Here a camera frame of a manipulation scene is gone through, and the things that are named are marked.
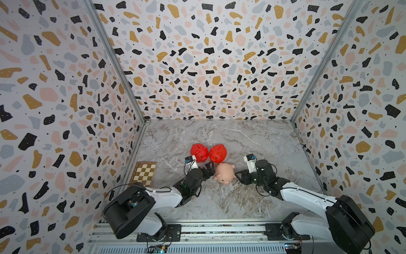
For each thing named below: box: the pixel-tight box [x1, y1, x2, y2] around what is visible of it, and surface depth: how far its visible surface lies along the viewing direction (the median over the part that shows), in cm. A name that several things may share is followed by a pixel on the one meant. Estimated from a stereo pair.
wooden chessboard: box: [127, 161, 158, 188], surface depth 92 cm
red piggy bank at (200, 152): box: [190, 143, 209, 163], surface depth 95 cm
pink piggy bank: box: [213, 162, 236, 185], surface depth 87 cm
